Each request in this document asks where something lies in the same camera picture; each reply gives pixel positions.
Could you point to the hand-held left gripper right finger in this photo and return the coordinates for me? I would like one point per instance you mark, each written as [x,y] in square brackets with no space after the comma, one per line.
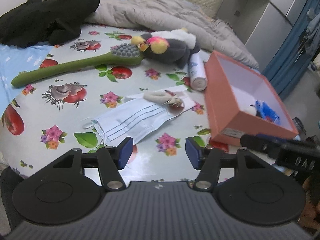
[193,152]

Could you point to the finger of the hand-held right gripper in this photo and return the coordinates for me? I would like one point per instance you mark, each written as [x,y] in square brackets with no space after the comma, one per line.
[260,143]

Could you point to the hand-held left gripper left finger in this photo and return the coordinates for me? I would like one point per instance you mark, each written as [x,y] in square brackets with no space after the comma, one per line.
[125,152]

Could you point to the blue face mask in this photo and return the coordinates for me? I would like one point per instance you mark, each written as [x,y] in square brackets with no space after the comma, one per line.
[130,122]

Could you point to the blue plastic packet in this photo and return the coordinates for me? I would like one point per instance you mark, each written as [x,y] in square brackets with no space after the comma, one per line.
[268,111]

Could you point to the white tissue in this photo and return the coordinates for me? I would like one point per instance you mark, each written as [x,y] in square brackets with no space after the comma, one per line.
[188,102]

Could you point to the orange cardboard box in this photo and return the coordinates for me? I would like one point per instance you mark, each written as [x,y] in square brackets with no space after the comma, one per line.
[225,92]

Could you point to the person's right hand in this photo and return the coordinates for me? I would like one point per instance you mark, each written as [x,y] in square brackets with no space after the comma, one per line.
[312,205]

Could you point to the pink box lid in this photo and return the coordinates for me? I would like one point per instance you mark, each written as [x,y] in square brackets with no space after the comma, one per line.
[225,140]

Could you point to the floral printed mat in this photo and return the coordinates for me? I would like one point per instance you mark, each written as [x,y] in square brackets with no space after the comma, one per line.
[82,110]

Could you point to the white spray can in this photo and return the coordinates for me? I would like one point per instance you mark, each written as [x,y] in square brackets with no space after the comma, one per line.
[197,71]

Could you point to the blue curtain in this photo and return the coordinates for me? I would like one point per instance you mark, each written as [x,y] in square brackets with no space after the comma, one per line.
[287,60]

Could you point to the green massage brush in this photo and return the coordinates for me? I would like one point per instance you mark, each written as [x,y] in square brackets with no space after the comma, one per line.
[75,66]

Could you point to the grey white plush toy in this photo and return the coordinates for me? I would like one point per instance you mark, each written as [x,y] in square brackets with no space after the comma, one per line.
[175,50]

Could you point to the yellow pink pompom toy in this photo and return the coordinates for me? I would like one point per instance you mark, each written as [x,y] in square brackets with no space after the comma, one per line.
[158,45]

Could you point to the hanging denim garment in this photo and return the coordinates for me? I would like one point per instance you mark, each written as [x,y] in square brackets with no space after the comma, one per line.
[312,32]

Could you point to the white cabinet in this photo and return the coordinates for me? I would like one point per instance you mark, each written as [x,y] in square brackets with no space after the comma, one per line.
[255,7]

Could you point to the grey duvet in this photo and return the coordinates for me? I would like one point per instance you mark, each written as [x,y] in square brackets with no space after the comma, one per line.
[162,15]

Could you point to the light blue bedsheet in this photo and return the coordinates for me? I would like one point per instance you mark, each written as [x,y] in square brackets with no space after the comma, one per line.
[15,60]

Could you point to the black clothing pile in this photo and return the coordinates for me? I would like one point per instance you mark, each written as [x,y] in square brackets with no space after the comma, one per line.
[50,15]

